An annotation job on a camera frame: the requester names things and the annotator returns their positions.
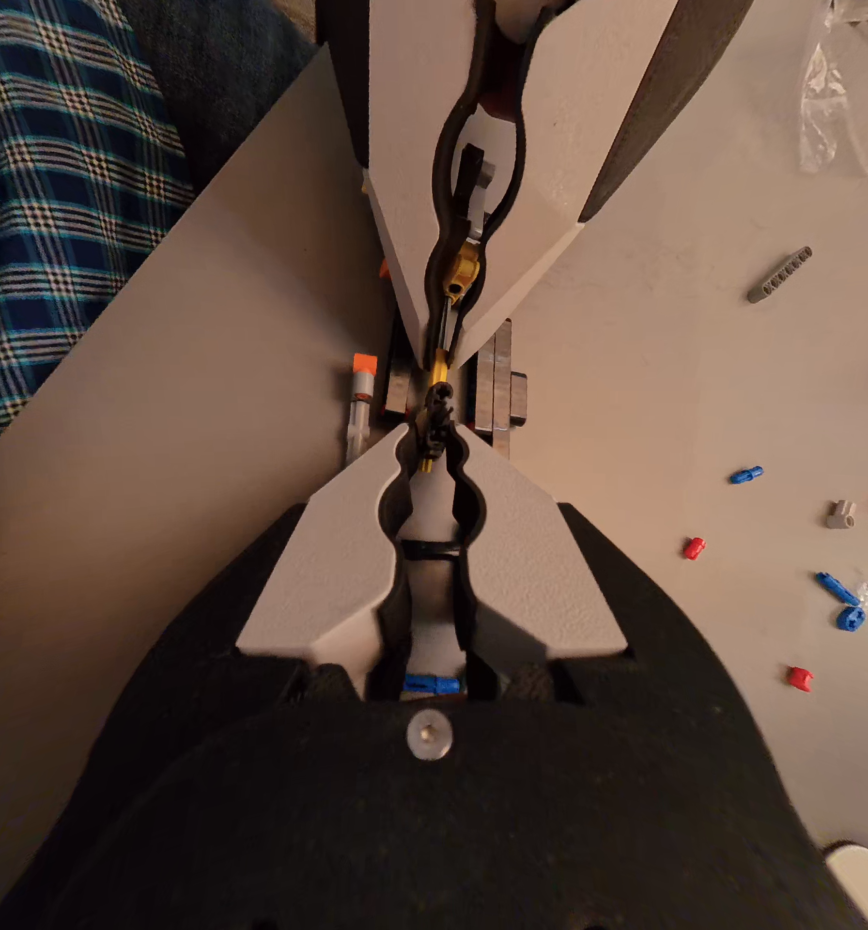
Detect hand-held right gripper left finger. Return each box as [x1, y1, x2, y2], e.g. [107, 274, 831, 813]
[236, 423, 415, 702]

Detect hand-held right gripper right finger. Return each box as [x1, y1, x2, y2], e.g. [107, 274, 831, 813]
[445, 423, 629, 702]

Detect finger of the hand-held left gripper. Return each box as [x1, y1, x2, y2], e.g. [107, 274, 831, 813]
[441, 0, 681, 370]
[361, 0, 479, 368]

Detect grey orange-ended lego link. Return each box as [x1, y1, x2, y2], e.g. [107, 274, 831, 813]
[345, 352, 379, 466]

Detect black lego gear frame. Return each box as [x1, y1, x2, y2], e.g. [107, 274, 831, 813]
[414, 381, 458, 475]

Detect black lego chassis assembly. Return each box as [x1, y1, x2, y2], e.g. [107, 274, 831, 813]
[361, 144, 529, 446]

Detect grey holed lego beam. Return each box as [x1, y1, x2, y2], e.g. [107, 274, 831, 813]
[748, 246, 814, 305]

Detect clear plastic bag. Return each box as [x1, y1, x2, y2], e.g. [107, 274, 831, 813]
[797, 0, 868, 179]

